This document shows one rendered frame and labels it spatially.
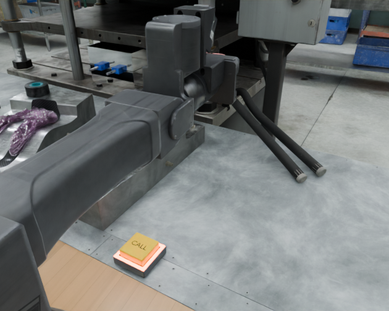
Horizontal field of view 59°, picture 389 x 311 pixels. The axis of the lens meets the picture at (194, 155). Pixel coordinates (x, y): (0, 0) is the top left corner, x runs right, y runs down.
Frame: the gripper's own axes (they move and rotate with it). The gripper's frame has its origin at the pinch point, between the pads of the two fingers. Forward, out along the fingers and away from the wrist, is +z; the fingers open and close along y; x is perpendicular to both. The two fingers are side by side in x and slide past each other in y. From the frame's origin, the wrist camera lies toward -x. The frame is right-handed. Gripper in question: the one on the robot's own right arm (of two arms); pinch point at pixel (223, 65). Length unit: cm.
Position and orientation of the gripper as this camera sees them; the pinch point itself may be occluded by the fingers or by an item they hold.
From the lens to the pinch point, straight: 61.5
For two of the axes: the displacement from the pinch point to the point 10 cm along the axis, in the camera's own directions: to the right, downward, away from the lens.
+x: -0.1, 8.6, 5.0
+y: -9.1, -2.1, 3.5
